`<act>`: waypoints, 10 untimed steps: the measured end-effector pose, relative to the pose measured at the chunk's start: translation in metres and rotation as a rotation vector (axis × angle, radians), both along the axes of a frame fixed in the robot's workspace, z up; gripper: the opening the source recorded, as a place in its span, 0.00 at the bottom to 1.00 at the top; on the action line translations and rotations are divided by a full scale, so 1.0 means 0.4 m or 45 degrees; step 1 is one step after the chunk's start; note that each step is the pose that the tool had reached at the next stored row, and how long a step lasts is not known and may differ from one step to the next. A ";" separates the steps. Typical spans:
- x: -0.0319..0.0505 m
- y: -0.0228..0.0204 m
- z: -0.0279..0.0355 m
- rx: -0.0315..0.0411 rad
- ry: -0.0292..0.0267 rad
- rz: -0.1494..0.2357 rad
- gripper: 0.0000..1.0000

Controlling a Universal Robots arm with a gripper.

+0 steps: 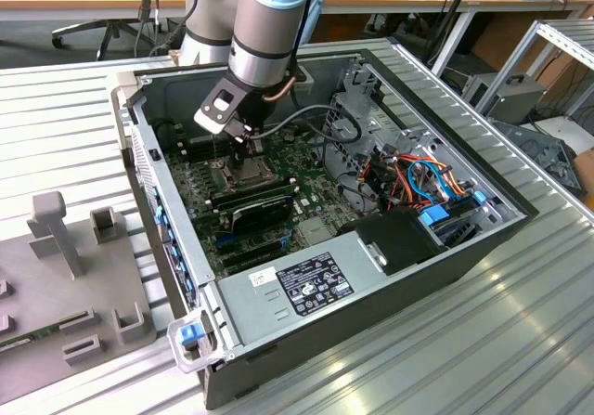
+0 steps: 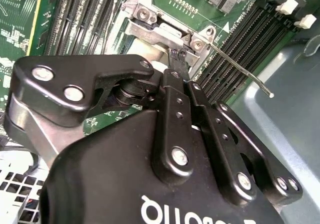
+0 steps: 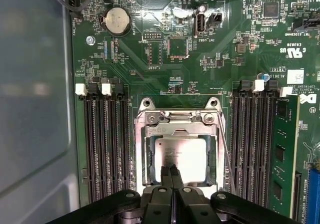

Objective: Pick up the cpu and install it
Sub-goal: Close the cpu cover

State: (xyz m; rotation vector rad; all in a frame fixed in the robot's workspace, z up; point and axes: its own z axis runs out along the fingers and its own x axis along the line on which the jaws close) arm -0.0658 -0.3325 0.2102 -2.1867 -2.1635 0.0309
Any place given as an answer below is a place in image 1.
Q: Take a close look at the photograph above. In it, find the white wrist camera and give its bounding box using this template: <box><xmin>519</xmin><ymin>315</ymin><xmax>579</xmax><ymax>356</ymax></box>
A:
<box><xmin>193</xmin><ymin>76</ymin><xmax>247</xmax><ymax>134</ymax></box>

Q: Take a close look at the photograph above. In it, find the orange wire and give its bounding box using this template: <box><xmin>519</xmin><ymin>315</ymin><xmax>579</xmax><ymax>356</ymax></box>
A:
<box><xmin>392</xmin><ymin>153</ymin><xmax>465</xmax><ymax>198</ymax></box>

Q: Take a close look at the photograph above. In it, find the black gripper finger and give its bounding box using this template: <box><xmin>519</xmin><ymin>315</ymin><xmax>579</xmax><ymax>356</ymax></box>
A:
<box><xmin>223</xmin><ymin>119</ymin><xmax>255</xmax><ymax>175</ymax></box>
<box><xmin>249</xmin><ymin>134</ymin><xmax>267</xmax><ymax>162</ymax></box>

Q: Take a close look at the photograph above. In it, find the brown looped cable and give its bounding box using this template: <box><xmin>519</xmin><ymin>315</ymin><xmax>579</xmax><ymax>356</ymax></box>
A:
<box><xmin>263</xmin><ymin>73</ymin><xmax>298</xmax><ymax>104</ymax></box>

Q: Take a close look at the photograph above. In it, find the silver chipset heatsink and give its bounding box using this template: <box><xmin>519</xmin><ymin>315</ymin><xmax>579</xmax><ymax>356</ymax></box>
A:
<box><xmin>296</xmin><ymin>217</ymin><xmax>339</xmax><ymax>250</ymax></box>

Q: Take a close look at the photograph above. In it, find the metal drive cage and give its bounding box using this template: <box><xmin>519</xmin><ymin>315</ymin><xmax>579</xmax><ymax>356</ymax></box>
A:
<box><xmin>322</xmin><ymin>90</ymin><xmax>446</xmax><ymax>179</ymax></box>

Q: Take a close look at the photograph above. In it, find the dark case side panel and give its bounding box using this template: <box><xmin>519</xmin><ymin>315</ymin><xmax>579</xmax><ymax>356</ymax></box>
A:
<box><xmin>491</xmin><ymin>117</ymin><xmax>584</xmax><ymax>198</ymax></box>

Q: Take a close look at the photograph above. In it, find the grey power supply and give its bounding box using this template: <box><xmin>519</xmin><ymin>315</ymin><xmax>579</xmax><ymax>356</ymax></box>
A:
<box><xmin>215</xmin><ymin>229</ymin><xmax>390</xmax><ymax>347</ymax></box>

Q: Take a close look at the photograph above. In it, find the green motherboard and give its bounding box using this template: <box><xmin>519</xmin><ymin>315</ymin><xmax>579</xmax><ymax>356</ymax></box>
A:
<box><xmin>164</xmin><ymin>126</ymin><xmax>348</xmax><ymax>280</ymax></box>

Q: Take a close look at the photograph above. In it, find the black expansion slot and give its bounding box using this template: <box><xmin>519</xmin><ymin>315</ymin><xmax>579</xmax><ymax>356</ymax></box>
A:
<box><xmin>221</xmin><ymin>247</ymin><xmax>290</xmax><ymax>273</ymax></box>
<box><xmin>213</xmin><ymin>234</ymin><xmax>292</xmax><ymax>256</ymax></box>

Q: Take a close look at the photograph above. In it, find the grey metal box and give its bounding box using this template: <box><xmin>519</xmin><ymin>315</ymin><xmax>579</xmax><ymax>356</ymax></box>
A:
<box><xmin>461</xmin><ymin>71</ymin><xmax>547</xmax><ymax>126</ymax></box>

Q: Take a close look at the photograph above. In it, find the thin black cable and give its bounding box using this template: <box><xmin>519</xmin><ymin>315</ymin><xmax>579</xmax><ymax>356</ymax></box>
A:
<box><xmin>150</xmin><ymin>0</ymin><xmax>203</xmax><ymax>58</ymax></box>

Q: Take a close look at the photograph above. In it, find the black PC case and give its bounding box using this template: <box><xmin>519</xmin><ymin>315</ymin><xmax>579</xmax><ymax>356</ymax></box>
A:
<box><xmin>105</xmin><ymin>47</ymin><xmax>540</xmax><ymax>410</ymax></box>

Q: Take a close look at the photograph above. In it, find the black office chair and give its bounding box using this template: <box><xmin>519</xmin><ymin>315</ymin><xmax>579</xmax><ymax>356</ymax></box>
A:
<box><xmin>50</xmin><ymin>18</ymin><xmax>161</xmax><ymax>61</ymax></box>

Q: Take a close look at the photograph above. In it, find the black plastic cover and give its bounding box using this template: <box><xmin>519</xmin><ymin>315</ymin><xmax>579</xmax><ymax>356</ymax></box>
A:
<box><xmin>336</xmin><ymin>210</ymin><xmax>450</xmax><ymax>278</ymax></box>

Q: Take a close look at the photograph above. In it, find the green RAM stick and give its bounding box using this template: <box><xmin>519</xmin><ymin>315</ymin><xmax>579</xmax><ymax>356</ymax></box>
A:
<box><xmin>0</xmin><ymin>324</ymin><xmax>64</xmax><ymax>355</ymax></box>

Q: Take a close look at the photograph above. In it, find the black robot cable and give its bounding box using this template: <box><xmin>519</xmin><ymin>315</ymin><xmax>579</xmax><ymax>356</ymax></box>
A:
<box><xmin>133</xmin><ymin>0</ymin><xmax>161</xmax><ymax>58</ymax></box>
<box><xmin>255</xmin><ymin>103</ymin><xmax>364</xmax><ymax>146</ymax></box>

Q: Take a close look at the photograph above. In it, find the blue wire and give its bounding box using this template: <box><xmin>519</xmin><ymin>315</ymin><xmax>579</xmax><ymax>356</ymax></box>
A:
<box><xmin>407</xmin><ymin>158</ymin><xmax>468</xmax><ymax>207</ymax></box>

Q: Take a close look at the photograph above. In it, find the grey parts rack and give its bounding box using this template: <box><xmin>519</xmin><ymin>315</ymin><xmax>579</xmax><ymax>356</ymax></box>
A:
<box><xmin>0</xmin><ymin>189</ymin><xmax>159</xmax><ymax>407</ymax></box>

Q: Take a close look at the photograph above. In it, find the aluminium profile frame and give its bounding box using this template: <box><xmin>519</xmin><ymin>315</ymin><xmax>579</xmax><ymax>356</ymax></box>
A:
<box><xmin>475</xmin><ymin>18</ymin><xmax>594</xmax><ymax>126</ymax></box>

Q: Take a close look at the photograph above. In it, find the silver green CPU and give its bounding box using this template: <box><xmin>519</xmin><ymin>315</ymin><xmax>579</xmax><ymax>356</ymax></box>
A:
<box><xmin>234</xmin><ymin>157</ymin><xmax>271</xmax><ymax>188</ymax></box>

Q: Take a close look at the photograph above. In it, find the blue disk carrier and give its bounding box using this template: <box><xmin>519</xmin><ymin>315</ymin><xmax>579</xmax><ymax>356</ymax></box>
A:
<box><xmin>416</xmin><ymin>195</ymin><xmax>484</xmax><ymax>250</ymax></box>

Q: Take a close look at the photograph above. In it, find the blue case latch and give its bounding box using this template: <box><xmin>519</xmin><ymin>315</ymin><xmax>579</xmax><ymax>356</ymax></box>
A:
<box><xmin>178</xmin><ymin>324</ymin><xmax>204</xmax><ymax>347</ymax></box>

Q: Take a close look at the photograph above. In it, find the CPU socket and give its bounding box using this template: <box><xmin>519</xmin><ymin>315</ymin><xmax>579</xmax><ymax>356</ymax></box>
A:
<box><xmin>213</xmin><ymin>152</ymin><xmax>273</xmax><ymax>193</ymax></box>

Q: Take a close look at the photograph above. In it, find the brown cardboard box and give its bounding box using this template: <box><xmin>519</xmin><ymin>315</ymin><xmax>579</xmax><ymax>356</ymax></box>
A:
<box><xmin>573</xmin><ymin>148</ymin><xmax>594</xmax><ymax>202</ymax></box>

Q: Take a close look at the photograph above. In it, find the black graphics card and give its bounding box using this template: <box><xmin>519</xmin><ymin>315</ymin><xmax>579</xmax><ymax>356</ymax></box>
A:
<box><xmin>229</xmin><ymin>195</ymin><xmax>294</xmax><ymax>239</ymax></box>

